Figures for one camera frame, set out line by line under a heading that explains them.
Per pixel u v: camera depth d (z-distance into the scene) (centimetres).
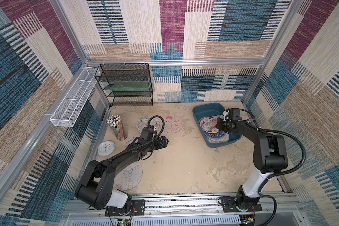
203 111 112
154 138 65
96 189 42
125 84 101
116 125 87
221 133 99
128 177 83
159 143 79
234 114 78
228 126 85
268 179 53
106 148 94
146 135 70
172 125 108
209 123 104
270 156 50
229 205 73
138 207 73
